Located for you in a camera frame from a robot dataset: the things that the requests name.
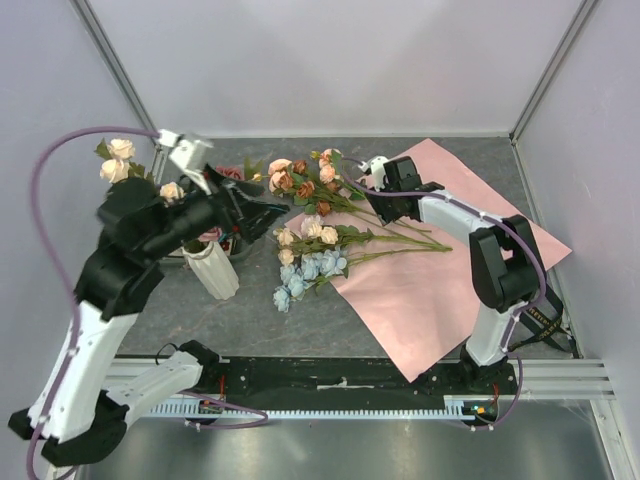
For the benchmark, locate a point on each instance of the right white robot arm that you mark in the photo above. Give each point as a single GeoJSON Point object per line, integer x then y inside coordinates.
{"type": "Point", "coordinates": [507, 271]}

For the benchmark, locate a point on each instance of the cream rose stem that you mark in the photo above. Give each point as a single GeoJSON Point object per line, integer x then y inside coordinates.
{"type": "Point", "coordinates": [117, 166]}

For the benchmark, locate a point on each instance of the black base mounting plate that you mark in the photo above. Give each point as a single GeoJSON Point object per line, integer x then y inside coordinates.
{"type": "Point", "coordinates": [246, 376]}

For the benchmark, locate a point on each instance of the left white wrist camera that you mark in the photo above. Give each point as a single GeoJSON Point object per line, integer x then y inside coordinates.
{"type": "Point", "coordinates": [190, 154]}

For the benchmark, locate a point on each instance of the dusty pink rose stem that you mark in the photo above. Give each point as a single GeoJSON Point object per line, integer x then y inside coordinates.
{"type": "Point", "coordinates": [230, 172]}

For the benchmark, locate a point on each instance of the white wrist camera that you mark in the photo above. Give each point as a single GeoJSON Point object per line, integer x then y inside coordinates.
{"type": "Point", "coordinates": [190, 154]}
{"type": "Point", "coordinates": [374, 172]}

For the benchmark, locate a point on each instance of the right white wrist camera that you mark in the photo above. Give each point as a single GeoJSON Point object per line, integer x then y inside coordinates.
{"type": "Point", "coordinates": [374, 172]}

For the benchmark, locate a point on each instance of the white ribbed ceramic vase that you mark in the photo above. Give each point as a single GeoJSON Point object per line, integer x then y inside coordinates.
{"type": "Point", "coordinates": [214, 270]}

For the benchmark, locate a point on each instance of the light blue cable duct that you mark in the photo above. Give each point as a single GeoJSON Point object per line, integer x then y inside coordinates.
{"type": "Point", "coordinates": [452, 408]}

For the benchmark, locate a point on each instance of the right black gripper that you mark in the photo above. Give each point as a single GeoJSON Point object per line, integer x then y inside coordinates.
{"type": "Point", "coordinates": [385, 215]}

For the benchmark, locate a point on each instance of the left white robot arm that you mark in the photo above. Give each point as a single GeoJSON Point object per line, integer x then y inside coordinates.
{"type": "Point", "coordinates": [76, 419]}

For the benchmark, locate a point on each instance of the peach flower stem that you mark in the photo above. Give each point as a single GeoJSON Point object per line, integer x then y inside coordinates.
{"type": "Point", "coordinates": [357, 245]}

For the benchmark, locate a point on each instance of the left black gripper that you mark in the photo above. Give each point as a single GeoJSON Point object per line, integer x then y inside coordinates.
{"type": "Point", "coordinates": [251, 218]}

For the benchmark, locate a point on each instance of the blue hydrangea stem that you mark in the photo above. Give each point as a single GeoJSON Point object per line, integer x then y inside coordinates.
{"type": "Point", "coordinates": [299, 274]}

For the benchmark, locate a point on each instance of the large peach peony stem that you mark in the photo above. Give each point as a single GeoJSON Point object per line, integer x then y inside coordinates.
{"type": "Point", "coordinates": [304, 180]}

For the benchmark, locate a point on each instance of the brown orange flower stem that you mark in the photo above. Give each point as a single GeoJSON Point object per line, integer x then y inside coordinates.
{"type": "Point", "coordinates": [339, 205]}

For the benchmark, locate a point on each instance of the dark green plastic tray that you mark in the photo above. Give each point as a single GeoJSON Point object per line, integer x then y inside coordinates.
{"type": "Point", "coordinates": [240, 250]}

